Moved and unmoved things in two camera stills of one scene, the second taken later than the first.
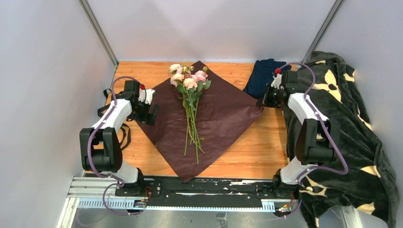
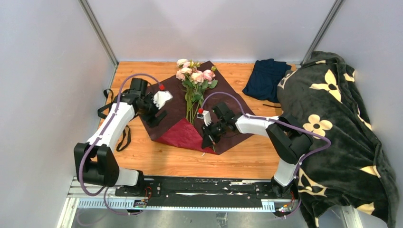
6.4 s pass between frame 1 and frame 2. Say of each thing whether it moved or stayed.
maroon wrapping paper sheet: moved
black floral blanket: stayed
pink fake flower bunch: moved
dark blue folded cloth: stayed
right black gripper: moved
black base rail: stayed
